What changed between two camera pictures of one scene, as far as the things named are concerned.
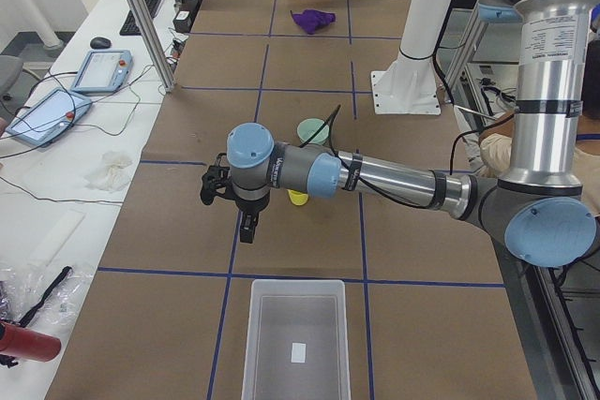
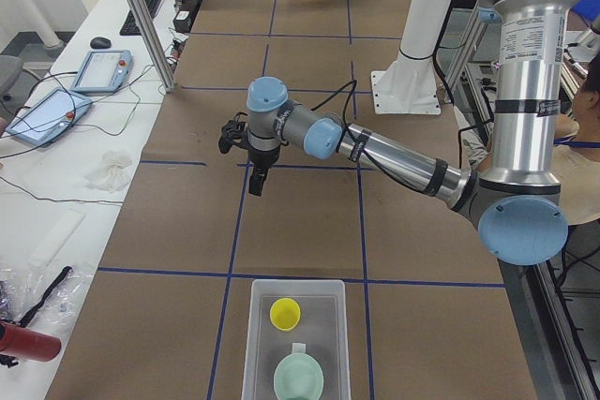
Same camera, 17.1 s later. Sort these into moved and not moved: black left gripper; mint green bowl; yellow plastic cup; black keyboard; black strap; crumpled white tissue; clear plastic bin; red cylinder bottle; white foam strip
Moved: yellow plastic cup; mint green bowl; black left gripper
Not moved: red cylinder bottle; clear plastic bin; black keyboard; black strap; crumpled white tissue; white foam strip
